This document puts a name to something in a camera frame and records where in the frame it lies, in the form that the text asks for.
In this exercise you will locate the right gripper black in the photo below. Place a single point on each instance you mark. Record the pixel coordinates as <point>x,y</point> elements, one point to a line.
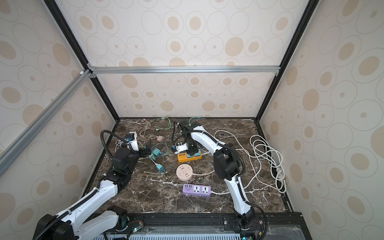
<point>193,151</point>

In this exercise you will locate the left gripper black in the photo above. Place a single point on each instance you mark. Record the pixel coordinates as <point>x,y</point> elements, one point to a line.
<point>148,149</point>

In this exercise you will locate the teal plug adapter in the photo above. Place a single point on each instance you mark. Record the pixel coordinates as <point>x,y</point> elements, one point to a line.
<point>198,154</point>
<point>155,153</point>
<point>160,168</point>

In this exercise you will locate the orange power strip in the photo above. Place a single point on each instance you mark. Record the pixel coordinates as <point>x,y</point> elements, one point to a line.
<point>184,157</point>

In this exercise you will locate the round pink power strip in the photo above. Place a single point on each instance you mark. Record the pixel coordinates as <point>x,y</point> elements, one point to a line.
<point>184,172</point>

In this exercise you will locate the purple power strip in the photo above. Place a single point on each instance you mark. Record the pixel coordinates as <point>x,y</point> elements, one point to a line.
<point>196,190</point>

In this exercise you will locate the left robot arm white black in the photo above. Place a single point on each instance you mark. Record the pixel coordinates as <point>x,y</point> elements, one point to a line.
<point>87,204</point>

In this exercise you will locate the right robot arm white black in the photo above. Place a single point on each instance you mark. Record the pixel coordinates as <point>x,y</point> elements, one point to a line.
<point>228,165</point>

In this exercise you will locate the pink plug adapter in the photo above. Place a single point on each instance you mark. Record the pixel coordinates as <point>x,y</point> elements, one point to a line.
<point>160,139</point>

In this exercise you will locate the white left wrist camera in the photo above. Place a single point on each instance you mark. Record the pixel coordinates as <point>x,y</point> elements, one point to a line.
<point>131,138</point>

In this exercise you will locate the back aluminium rail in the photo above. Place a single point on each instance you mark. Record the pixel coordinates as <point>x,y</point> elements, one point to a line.
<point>185,70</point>

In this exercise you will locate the aluminium rail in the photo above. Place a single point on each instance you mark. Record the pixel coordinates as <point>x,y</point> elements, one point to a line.
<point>185,70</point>
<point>14,150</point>

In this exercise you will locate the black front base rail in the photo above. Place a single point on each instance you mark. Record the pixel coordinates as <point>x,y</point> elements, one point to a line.
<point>277,226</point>

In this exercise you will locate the left aluminium rail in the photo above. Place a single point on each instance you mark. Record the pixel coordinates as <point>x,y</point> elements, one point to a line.
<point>14,150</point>

